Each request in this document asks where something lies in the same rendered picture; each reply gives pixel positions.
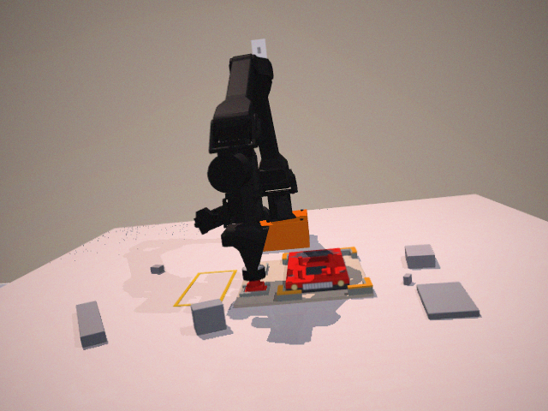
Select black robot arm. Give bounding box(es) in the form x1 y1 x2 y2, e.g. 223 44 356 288
194 54 298 235

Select black wheel with grey hub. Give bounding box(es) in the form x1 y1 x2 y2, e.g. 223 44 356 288
241 265 265 282

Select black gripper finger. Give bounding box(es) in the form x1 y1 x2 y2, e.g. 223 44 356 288
260 226 269 260
234 236 265 277

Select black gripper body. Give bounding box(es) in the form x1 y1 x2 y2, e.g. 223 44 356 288
221 182 271 247

